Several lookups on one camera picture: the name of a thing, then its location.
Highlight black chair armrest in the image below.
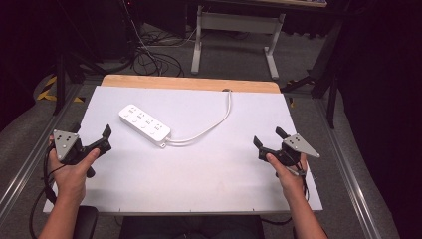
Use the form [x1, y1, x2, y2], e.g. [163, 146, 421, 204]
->
[72, 205, 100, 239]

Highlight white power strip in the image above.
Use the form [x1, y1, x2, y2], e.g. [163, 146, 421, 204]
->
[117, 104, 172, 149]

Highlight white power strip cable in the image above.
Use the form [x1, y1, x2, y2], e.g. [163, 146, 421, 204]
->
[164, 89, 233, 146]

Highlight person's left hand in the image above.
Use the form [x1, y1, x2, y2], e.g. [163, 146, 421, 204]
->
[48, 133, 102, 204]

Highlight bundle of black floor cables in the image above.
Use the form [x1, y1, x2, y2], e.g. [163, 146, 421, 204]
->
[129, 18, 201, 78]

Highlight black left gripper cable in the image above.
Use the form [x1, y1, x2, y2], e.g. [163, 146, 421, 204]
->
[28, 144, 68, 239]

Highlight white metal table frame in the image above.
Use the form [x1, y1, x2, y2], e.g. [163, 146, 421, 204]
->
[190, 0, 328, 81]

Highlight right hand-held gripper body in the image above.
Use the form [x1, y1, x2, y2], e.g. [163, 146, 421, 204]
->
[265, 132, 321, 177]

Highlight yellow and black floor tape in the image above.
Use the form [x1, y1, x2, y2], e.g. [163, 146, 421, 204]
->
[36, 75, 86, 104]

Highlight black metal stand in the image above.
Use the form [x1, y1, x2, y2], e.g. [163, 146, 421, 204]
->
[280, 19, 343, 129]
[52, 0, 111, 117]

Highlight person's right hand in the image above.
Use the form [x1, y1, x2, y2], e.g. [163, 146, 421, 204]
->
[265, 152, 309, 201]

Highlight aluminium rail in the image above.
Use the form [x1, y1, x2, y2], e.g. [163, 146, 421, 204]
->
[314, 99, 383, 239]
[0, 83, 85, 218]

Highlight white table board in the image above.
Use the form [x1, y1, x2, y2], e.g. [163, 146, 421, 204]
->
[43, 85, 323, 215]

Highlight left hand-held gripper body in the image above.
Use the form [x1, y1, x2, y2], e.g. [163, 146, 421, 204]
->
[52, 128, 101, 178]

